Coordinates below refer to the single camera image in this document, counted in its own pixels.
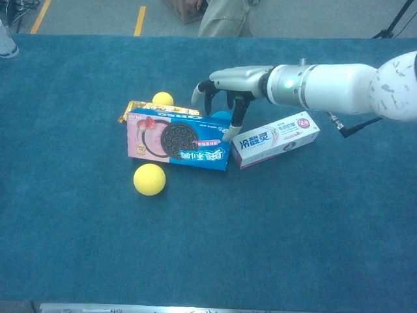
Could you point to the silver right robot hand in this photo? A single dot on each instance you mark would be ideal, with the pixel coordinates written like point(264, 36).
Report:
point(241, 80)

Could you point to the blue foam ball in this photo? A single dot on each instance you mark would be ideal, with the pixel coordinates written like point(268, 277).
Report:
point(221, 114)

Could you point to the white pink toothpaste box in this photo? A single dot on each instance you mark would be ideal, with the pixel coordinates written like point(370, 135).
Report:
point(277, 140)

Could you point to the blue Oreo cookie box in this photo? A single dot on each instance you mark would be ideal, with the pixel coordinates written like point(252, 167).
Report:
point(177, 140)

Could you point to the gold foil biscuit packet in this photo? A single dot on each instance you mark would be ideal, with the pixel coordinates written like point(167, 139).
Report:
point(137, 106)

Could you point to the large yellow foam ball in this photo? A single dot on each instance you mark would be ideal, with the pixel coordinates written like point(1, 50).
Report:
point(149, 179)

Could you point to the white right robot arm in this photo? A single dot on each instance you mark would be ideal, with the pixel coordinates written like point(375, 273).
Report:
point(335, 86)

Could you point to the person in khaki trousers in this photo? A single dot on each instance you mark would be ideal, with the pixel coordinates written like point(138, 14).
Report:
point(224, 18)

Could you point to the small yellow foam ball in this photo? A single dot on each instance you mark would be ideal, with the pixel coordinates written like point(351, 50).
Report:
point(163, 98)

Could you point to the brown cardboard box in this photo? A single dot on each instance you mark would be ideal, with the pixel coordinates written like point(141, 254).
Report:
point(184, 11)

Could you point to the yellow floor tape strip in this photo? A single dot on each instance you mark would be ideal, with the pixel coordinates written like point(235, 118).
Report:
point(40, 16)
point(140, 21)

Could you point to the teal carpet table cover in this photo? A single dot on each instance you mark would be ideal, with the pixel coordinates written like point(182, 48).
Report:
point(260, 228)

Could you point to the silver metal rail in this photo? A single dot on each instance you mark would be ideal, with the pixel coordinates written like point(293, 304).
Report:
point(163, 308)

